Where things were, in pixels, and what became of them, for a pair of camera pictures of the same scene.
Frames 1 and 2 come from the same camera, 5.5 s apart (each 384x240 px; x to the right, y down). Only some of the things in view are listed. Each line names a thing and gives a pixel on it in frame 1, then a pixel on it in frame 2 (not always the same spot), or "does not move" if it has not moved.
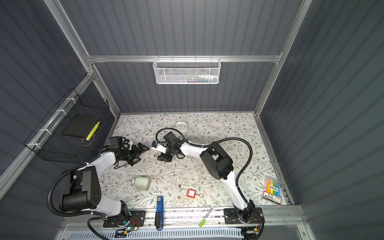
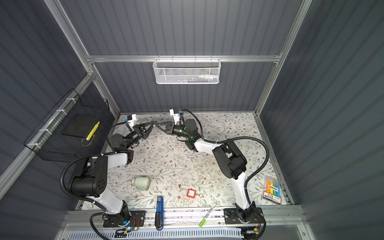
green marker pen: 203,220 does not move
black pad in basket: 78,125 does not move
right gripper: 165,157 to 170,130
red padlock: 191,193 does not move
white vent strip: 201,234 does not move
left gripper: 136,153 to 140,131
